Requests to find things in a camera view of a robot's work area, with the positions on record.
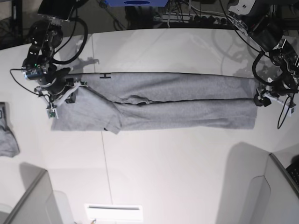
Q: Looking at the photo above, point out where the left grey partition panel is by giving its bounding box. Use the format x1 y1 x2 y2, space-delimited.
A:
4 169 63 224

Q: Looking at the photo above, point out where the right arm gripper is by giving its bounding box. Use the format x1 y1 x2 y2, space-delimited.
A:
35 68 87 104

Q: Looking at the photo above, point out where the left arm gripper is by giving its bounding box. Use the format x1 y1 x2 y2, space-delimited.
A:
253 83 297 107

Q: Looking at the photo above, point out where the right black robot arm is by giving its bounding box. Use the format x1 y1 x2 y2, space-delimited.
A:
21 0 88 103

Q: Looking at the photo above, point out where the black keyboard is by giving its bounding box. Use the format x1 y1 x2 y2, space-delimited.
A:
286 163 299 186

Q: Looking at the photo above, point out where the grey T-shirt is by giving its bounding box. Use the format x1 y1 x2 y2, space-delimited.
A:
51 73 257 134

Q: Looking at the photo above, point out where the blue box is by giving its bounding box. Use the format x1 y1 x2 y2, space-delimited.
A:
104 0 168 7

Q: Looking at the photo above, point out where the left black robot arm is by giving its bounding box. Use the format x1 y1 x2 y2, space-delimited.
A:
228 0 299 107

